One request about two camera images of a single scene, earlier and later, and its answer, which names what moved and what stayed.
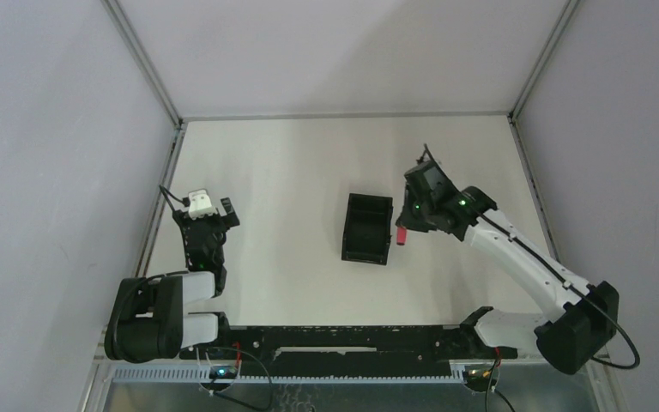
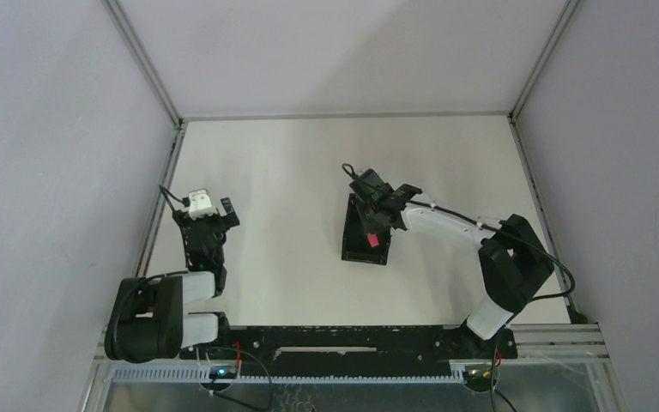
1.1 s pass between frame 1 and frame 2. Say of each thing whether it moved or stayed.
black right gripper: moved
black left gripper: stayed
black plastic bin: stayed
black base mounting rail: stayed
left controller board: stayed
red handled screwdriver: moved
